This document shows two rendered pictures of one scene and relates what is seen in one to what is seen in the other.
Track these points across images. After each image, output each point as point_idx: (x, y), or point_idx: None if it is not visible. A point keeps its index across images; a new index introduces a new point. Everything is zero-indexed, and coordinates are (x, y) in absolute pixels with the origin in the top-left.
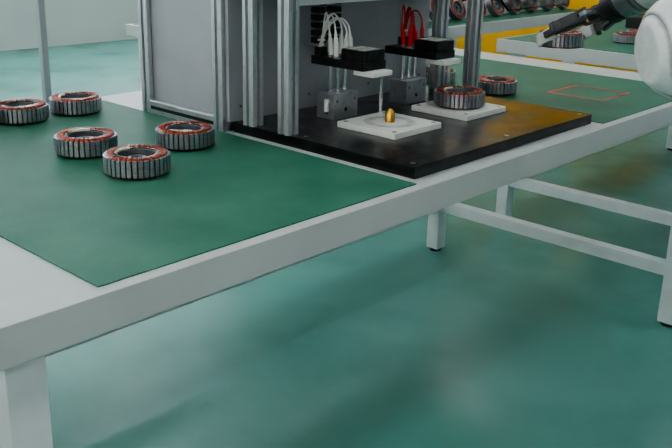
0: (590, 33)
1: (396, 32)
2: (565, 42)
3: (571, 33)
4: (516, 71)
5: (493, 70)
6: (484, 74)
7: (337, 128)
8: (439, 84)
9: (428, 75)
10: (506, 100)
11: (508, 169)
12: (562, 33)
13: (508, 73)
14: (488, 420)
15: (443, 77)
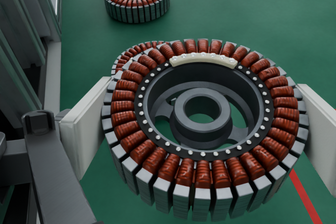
0: (326, 178)
1: None
2: (140, 191)
3: (181, 168)
4: None
5: None
6: None
7: None
8: (22, 61)
9: (106, 2)
10: (16, 204)
11: None
12: (134, 152)
13: (305, 0)
14: None
15: (30, 50)
